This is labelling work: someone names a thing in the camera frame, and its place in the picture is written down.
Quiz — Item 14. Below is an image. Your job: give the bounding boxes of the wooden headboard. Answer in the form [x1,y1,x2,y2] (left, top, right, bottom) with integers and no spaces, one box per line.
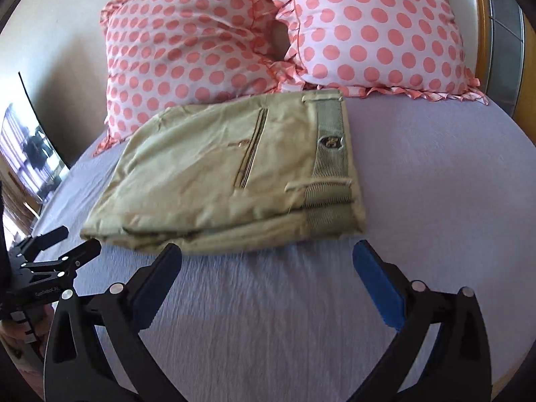
[471,0,536,123]

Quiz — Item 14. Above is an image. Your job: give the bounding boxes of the dark framed mirror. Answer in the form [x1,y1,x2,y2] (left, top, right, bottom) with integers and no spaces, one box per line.
[0,72,70,207]

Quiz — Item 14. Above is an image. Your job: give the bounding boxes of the lavender bed sheet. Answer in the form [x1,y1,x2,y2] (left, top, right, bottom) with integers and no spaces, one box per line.
[31,88,536,402]

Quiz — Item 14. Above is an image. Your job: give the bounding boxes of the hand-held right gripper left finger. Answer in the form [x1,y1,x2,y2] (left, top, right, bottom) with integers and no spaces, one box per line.
[44,242,190,402]

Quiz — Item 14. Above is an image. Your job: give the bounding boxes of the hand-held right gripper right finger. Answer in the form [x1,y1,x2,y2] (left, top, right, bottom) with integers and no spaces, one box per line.
[340,240,492,402]

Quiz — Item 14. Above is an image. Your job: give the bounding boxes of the khaki pants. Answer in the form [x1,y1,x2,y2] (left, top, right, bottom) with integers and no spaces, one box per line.
[79,88,367,257]

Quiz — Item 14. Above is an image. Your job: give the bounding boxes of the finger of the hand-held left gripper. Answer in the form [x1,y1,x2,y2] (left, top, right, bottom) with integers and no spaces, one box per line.
[9,225,69,260]
[21,239,102,289]

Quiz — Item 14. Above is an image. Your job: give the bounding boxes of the pink polka dot pillow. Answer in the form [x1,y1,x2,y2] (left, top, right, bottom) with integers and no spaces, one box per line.
[270,0,490,106]
[93,0,303,157]

